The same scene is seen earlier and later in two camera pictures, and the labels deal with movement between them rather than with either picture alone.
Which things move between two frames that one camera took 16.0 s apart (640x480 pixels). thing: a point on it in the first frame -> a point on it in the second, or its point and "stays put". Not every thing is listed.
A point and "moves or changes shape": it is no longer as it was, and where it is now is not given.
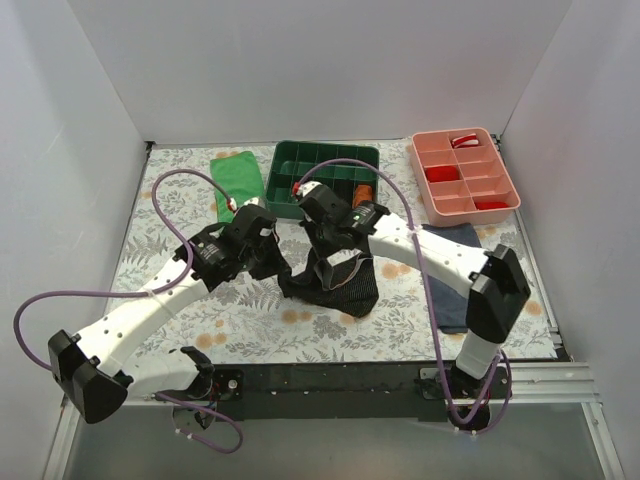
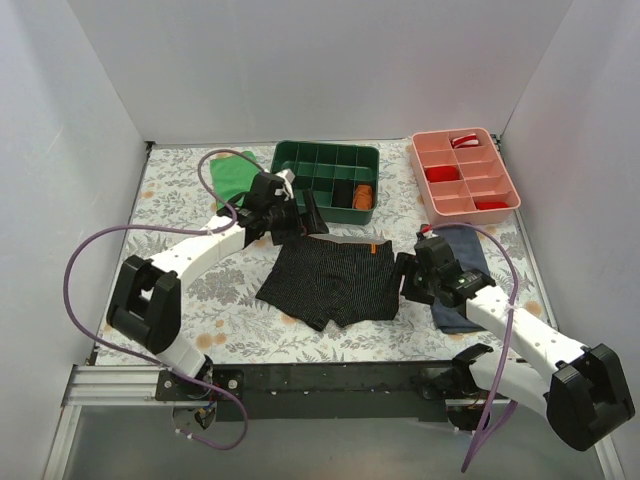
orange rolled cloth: (363, 193) stays put
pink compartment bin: (464, 177) stays put
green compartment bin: (290, 160) stays put
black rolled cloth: (344, 188) stays put
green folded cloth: (238, 174) stays put
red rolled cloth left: (442, 173) stays put
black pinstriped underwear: (346, 284) moves or changes shape
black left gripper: (265, 257) -> (300, 223)
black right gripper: (323, 240) -> (410, 279)
